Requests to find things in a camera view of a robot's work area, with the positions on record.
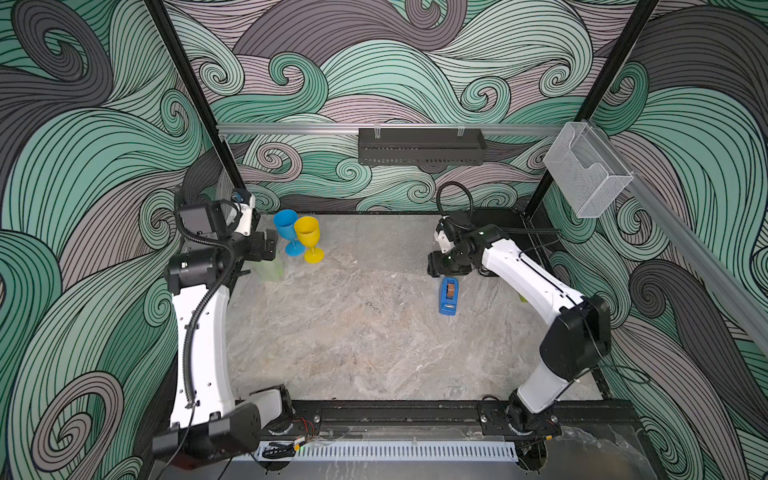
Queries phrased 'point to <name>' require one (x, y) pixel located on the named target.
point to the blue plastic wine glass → (285, 222)
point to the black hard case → (516, 226)
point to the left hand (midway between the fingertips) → (251, 230)
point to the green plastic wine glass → (272, 270)
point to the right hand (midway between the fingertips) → (434, 270)
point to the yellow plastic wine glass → (308, 231)
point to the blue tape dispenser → (449, 296)
